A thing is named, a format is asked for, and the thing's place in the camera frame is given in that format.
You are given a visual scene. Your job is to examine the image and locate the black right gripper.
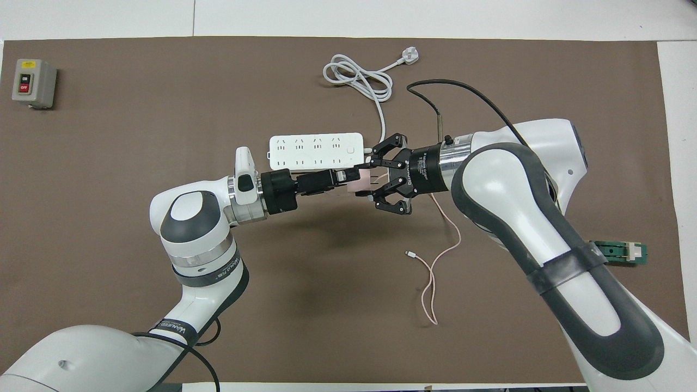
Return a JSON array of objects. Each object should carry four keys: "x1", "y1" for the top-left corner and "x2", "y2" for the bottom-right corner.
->
[{"x1": 363, "y1": 133, "x2": 450, "y2": 216}]

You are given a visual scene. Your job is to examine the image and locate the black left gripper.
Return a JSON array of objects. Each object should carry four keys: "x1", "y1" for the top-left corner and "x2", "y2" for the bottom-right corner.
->
[{"x1": 260, "y1": 168, "x2": 362, "y2": 215}]

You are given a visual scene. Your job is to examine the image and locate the pink wall charger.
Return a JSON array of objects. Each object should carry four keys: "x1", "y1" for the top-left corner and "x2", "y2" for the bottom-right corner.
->
[{"x1": 347, "y1": 170, "x2": 383, "y2": 196}]

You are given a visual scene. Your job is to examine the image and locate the pink charging cable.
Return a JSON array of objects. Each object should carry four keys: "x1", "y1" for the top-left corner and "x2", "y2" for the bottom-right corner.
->
[{"x1": 405, "y1": 193, "x2": 463, "y2": 327}]

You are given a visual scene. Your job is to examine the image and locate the white power strip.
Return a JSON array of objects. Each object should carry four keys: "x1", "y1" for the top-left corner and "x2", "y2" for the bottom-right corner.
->
[{"x1": 268, "y1": 132, "x2": 366, "y2": 172}]

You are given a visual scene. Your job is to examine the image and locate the brown table mat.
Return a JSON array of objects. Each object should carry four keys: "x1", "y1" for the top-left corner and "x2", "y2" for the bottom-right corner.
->
[{"x1": 0, "y1": 36, "x2": 688, "y2": 385}]

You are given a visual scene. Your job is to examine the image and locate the white power strip cord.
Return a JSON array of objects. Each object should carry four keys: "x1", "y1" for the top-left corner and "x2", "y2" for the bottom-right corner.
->
[{"x1": 323, "y1": 53, "x2": 406, "y2": 155}]

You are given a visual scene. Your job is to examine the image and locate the green knife switch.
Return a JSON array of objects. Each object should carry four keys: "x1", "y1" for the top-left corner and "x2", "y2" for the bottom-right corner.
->
[{"x1": 596, "y1": 240, "x2": 649, "y2": 268}]

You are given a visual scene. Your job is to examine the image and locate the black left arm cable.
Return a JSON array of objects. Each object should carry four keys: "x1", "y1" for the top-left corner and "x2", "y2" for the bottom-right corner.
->
[{"x1": 132, "y1": 318, "x2": 223, "y2": 392}]

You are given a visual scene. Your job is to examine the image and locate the grey on-off switch box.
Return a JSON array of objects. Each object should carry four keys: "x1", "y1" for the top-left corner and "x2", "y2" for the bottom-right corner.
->
[{"x1": 12, "y1": 58, "x2": 58, "y2": 111}]

